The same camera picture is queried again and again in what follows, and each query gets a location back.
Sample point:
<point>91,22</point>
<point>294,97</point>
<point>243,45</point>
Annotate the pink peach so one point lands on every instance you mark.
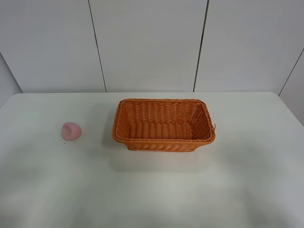
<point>71,131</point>

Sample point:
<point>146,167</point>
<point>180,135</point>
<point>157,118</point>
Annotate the orange wicker basket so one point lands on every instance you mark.
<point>169,125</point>

